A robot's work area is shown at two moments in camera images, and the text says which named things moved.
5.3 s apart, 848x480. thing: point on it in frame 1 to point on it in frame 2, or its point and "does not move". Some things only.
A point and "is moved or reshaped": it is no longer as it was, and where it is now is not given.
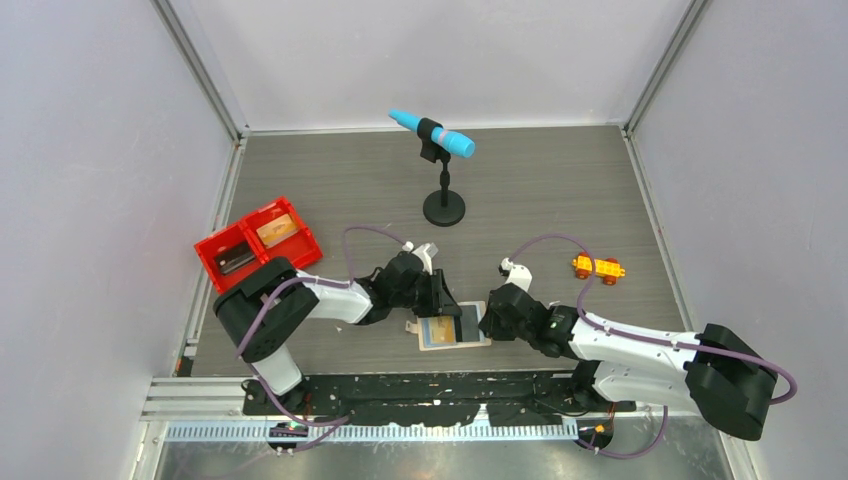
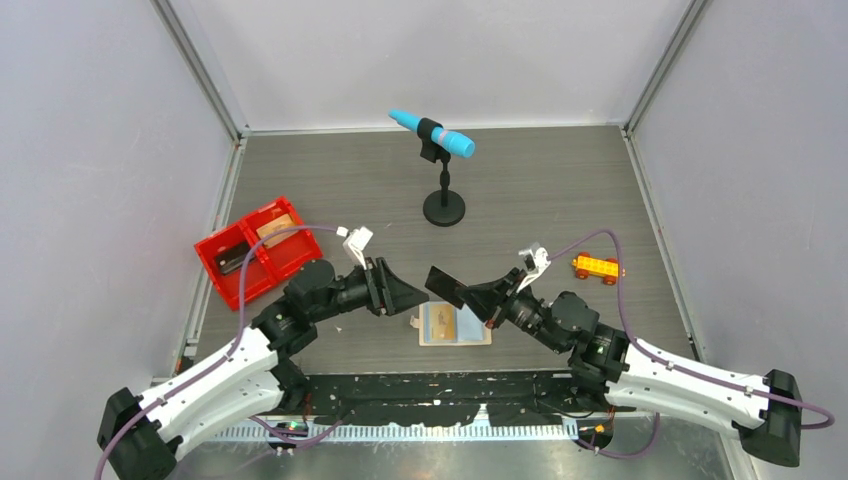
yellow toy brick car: x=609 y=270 does not move
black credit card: x=470 y=330 is moved or reshaped
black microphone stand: x=443 y=208 does not move
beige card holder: x=438 y=333 does not move
